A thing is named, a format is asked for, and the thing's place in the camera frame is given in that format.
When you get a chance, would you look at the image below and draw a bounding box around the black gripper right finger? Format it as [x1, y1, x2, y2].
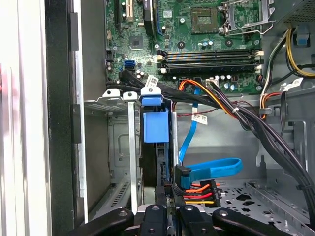
[171, 186, 295, 236]

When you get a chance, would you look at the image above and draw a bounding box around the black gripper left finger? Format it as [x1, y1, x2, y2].
[70, 185, 168, 236]

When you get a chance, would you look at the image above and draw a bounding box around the hard disk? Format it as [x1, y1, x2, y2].
[138, 86, 178, 209]

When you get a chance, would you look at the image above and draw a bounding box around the metal disk bay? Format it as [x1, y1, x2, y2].
[83, 88, 178, 214]

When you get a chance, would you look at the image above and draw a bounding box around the black RAM slot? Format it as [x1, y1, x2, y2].
[158, 61, 262, 68]
[157, 54, 263, 61]
[159, 66, 262, 74]
[157, 49, 263, 56]

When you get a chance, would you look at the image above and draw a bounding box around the black open PC case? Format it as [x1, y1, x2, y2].
[44, 0, 315, 236]

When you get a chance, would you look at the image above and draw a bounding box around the green motherboard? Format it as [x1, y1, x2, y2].
[104, 0, 264, 95]

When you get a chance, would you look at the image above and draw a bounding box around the locking lever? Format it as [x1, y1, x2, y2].
[223, 20, 277, 37]

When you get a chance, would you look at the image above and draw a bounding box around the CPU socket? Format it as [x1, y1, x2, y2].
[190, 6, 220, 34]

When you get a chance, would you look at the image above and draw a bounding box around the black graphics card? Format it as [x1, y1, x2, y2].
[142, 0, 158, 37]

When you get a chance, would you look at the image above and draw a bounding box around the white expansion slot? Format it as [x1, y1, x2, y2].
[125, 0, 135, 23]

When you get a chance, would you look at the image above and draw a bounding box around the metal socket cover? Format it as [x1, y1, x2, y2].
[222, 0, 276, 36]

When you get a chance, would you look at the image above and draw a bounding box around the grey power supply unit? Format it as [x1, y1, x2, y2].
[274, 0, 315, 24]

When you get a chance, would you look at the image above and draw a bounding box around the red orange power wire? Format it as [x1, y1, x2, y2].
[172, 179, 222, 208]

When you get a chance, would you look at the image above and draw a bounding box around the blue data wire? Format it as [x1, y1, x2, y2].
[176, 87, 244, 190]

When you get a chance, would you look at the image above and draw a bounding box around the black cable bundle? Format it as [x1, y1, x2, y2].
[118, 70, 315, 212]

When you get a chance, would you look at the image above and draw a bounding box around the orange yellow wire bundle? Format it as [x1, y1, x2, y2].
[178, 79, 241, 118]

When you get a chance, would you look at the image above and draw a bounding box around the yellow black wire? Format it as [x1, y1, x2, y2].
[285, 28, 315, 78]

